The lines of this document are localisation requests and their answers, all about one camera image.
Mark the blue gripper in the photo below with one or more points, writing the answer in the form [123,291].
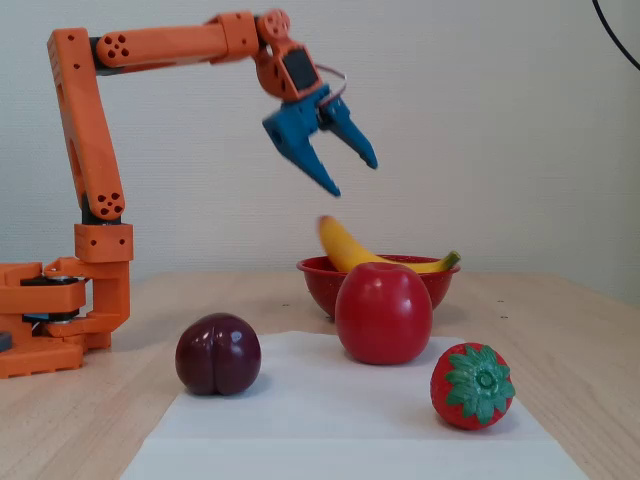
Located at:
[295,127]

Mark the yellow toy banana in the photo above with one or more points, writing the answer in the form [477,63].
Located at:
[345,250]

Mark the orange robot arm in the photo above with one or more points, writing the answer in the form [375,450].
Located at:
[165,47]

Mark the red speckled bowl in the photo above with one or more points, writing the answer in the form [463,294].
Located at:
[315,285]

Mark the red toy apple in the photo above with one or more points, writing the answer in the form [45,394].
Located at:
[382,310]

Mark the dark purple toy plum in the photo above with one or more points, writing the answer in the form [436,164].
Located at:
[217,355]

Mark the red toy strawberry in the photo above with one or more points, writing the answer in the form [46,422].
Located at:
[450,410]

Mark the white paper sheet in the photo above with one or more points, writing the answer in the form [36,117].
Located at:
[350,440]

